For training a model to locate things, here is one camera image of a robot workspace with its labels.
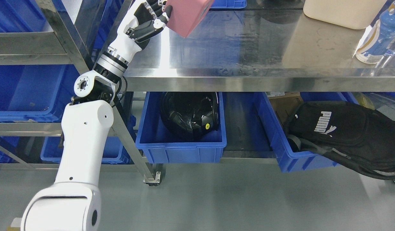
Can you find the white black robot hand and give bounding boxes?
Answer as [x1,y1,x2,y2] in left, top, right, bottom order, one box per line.
[104,0,173,64]

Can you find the pink plastic storage box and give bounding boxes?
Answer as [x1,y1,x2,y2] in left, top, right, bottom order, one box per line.
[166,0,214,38]

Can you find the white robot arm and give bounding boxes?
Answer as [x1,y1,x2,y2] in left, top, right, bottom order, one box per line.
[20,47,135,231]

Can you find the stainless steel shelf rack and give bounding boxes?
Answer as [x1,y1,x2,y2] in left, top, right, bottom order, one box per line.
[0,0,133,170]

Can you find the blue bin left shelf middle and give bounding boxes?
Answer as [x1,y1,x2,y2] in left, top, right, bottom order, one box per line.
[0,64,80,123]

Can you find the blue bin shelf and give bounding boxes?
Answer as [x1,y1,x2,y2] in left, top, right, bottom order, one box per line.
[0,64,80,123]
[40,136,131,164]

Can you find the blue bin left shelf lower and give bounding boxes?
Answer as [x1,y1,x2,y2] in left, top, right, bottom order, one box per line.
[40,136,131,164]

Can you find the cardboard box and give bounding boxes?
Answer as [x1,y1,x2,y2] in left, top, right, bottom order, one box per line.
[265,92,303,126]

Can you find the cream plastic container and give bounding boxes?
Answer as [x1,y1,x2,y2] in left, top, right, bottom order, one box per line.
[303,0,386,30]

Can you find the blue bin top edge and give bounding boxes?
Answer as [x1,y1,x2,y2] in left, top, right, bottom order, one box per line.
[210,0,247,9]

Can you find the black helmet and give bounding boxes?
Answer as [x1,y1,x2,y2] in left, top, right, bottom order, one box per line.
[159,92,220,140]

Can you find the blue bin with helmet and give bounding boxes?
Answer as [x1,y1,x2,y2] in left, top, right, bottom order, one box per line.
[135,92,227,164]

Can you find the blue bin upper left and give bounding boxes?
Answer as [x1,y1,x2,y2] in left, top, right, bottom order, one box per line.
[0,0,68,33]

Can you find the blue bin with backpack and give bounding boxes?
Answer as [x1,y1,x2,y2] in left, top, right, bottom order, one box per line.
[253,92,339,173]

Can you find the blue drink bottle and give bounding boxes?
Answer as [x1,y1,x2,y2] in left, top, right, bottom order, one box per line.
[355,1,395,64]

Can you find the black Puma backpack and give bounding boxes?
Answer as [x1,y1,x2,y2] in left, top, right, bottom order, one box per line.
[283,101,395,180]

